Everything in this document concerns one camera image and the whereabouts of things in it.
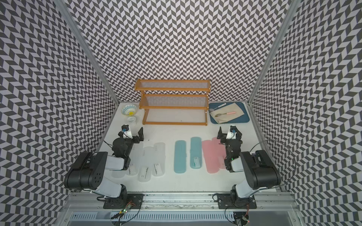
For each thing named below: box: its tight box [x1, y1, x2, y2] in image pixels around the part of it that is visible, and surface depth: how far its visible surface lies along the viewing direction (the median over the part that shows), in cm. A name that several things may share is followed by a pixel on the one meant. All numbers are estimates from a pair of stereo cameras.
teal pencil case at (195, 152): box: [189, 136, 203, 170], surface depth 91 cm
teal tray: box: [209, 101, 250, 124], surface depth 109 cm
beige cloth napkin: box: [209, 102, 245, 124], surface depth 112 cm
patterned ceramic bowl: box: [120, 103, 138, 117], surface depth 113 cm
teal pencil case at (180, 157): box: [173, 139, 187, 174], surface depth 90 cm
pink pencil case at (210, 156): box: [201, 139, 220, 174], surface depth 91 cm
